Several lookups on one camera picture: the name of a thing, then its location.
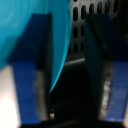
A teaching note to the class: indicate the blue plastic bowl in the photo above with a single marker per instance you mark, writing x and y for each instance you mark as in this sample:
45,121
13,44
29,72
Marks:
30,8

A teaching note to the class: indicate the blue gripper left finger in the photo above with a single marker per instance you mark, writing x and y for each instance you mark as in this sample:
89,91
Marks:
28,76

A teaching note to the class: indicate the black air fryer drawer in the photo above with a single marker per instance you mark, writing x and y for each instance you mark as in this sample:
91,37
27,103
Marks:
100,8

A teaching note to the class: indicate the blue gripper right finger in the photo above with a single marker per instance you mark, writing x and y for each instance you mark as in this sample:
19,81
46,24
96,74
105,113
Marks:
113,66

